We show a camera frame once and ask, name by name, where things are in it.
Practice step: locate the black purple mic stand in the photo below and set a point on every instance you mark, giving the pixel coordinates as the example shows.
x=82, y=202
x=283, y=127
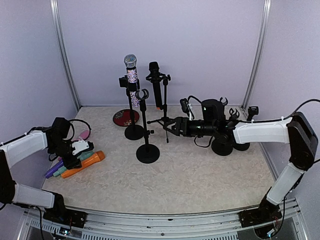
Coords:
x=252, y=111

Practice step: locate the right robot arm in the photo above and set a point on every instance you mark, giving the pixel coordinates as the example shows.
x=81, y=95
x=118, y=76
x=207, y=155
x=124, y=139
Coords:
x=293, y=130

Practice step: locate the aluminium front rail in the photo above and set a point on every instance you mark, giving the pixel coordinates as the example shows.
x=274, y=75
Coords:
x=103, y=225

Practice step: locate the pink microphone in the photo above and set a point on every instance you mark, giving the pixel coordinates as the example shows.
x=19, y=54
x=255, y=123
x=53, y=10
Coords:
x=83, y=135

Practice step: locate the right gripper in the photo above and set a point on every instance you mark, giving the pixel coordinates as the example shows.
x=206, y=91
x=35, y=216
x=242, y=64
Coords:
x=180, y=121

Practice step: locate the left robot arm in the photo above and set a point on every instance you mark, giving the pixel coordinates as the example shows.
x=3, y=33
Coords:
x=54, y=139

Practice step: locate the black glitter mic stand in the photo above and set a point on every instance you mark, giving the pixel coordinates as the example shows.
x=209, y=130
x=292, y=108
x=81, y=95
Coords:
x=132, y=132

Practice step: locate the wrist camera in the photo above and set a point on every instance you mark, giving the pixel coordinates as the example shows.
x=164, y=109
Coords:
x=80, y=146
x=187, y=108

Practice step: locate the red floral plate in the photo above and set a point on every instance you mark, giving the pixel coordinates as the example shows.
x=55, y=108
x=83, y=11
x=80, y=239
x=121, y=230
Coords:
x=122, y=118

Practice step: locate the purple microphone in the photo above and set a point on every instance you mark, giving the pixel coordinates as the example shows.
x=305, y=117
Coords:
x=53, y=169

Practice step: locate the black tripod mic stand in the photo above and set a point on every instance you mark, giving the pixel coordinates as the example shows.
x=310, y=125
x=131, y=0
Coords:
x=165, y=80

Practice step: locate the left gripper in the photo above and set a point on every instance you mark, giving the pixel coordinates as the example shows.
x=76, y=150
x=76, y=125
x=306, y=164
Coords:
x=71, y=163

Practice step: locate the black microphone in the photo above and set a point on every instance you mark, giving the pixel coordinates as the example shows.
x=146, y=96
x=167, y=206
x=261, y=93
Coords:
x=155, y=80

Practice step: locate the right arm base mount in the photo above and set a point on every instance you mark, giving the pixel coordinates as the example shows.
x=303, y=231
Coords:
x=258, y=216

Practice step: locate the black pink mic stand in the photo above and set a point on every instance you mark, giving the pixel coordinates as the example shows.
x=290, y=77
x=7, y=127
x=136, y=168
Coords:
x=223, y=102

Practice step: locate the mint green microphone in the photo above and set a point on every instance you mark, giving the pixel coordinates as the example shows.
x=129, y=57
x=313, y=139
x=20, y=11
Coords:
x=61, y=170

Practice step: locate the black orange mic stand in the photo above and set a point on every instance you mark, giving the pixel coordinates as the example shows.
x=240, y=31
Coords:
x=146, y=153

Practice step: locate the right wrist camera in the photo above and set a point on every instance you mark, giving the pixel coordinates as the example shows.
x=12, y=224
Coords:
x=187, y=108

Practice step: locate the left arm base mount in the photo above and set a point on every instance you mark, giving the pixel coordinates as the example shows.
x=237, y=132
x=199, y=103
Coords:
x=71, y=218

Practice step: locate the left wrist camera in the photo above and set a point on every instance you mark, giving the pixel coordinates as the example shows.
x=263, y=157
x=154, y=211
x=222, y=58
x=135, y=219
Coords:
x=80, y=146

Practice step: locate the glitter rhinestone microphone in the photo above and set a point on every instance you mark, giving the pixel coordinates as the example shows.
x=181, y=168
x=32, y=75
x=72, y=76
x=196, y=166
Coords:
x=130, y=62

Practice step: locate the black mint mic stand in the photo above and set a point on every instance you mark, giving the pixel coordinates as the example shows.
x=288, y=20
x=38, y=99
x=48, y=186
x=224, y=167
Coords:
x=222, y=144

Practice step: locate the orange microphone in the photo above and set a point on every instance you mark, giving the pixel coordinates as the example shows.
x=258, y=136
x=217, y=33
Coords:
x=95, y=158

